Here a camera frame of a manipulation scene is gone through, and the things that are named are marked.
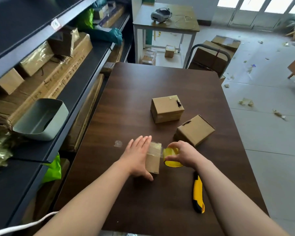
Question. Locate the cardboard box with black mark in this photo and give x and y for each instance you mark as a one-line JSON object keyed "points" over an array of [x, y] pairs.
{"points": [[166, 109]]}

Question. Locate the yellow packing tape roll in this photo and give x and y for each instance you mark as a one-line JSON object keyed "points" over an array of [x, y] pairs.
{"points": [[170, 154]]}

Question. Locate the dark metal shelf rack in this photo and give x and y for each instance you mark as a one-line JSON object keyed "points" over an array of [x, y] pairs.
{"points": [[19, 29]]}

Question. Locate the person's right forearm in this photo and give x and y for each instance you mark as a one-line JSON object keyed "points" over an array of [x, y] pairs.
{"points": [[226, 203]]}

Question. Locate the person's left forearm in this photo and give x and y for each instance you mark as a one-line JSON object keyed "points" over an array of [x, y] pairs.
{"points": [[88, 203]]}

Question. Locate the small cardboard box on floor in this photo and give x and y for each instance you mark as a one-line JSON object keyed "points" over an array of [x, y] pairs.
{"points": [[170, 51]]}

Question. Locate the person's right hand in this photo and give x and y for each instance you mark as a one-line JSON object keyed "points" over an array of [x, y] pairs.
{"points": [[186, 156]]}

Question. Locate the light wooden side table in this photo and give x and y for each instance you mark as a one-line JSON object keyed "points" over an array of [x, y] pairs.
{"points": [[167, 24]]}

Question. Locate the dark brown cardboard box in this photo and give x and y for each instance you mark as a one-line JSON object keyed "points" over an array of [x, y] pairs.
{"points": [[62, 41]]}

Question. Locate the cardboard box wrapped in tape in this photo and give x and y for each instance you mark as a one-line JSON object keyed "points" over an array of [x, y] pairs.
{"points": [[36, 58]]}

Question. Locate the taped cardboard box on cart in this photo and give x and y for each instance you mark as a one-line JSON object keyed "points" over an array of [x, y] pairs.
{"points": [[226, 42]]}

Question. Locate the person's right thumb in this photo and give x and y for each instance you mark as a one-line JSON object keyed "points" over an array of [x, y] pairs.
{"points": [[173, 158]]}

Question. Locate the flat cardboard package on floor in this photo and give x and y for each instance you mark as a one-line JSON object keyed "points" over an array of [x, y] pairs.
{"points": [[148, 57]]}

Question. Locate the small taped cardboard box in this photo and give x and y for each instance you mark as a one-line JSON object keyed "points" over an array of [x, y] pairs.
{"points": [[153, 159]]}

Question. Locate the small plain cardboard box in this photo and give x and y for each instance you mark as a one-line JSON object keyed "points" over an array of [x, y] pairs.
{"points": [[8, 81]]}

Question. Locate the clear tape scrap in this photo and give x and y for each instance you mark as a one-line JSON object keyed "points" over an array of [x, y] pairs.
{"points": [[118, 144]]}

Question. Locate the white grey headset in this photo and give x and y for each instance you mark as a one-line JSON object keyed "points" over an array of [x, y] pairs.
{"points": [[161, 15]]}

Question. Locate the bright green plastic bag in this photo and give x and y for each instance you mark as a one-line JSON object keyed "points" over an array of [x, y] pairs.
{"points": [[52, 169]]}

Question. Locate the grey-green plastic bin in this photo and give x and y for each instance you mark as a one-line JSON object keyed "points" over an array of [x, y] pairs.
{"points": [[39, 120]]}

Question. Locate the yellow black utility knife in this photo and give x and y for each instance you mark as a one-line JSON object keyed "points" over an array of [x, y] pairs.
{"points": [[198, 194]]}

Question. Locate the person's left hand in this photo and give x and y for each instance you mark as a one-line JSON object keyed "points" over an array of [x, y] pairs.
{"points": [[135, 159]]}

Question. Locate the long flat printed cardboard carton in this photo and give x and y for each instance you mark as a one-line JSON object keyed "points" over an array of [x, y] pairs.
{"points": [[51, 78]]}

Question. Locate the person's left thumb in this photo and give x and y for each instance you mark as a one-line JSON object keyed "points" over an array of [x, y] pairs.
{"points": [[147, 176]]}

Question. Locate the person's left middle finger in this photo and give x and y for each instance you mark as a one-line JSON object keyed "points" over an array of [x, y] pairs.
{"points": [[143, 143]]}

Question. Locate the person's left little finger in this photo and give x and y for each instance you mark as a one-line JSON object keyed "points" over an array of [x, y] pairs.
{"points": [[131, 144]]}

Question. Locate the teal plastic bag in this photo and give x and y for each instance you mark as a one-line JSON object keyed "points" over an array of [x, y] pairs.
{"points": [[105, 34]]}

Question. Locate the cardboard box with torn slit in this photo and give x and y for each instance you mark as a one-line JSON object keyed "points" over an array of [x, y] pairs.
{"points": [[194, 130]]}

